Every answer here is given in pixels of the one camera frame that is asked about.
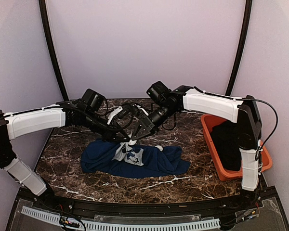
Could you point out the black frame post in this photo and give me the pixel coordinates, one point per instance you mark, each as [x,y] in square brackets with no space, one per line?
[51,49]
[240,47]

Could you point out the blue printed t-shirt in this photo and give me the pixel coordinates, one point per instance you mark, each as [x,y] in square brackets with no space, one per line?
[135,162]

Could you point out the black garment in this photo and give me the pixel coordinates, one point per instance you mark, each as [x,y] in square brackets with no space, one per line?
[225,141]

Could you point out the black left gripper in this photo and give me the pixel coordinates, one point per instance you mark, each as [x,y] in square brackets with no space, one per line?
[110,135]

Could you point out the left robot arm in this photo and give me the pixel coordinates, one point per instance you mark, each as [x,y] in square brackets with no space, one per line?
[80,112]

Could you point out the white slotted cable duct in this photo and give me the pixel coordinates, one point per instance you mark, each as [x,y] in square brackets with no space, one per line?
[112,223]

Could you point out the round gold white brooch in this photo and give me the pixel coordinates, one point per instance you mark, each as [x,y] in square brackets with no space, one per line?
[159,147]

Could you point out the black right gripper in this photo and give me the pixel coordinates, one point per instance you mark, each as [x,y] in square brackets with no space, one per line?
[148,123]

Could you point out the left black frame post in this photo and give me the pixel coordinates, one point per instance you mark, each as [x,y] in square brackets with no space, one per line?
[51,49]

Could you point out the black front rail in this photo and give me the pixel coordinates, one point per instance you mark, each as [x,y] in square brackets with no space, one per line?
[218,208]

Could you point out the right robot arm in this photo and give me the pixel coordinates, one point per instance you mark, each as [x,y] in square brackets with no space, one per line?
[242,113]

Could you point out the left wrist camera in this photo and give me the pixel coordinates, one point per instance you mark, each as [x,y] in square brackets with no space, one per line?
[123,115]

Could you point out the right black frame post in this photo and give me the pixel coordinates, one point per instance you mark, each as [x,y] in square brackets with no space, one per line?
[240,47]

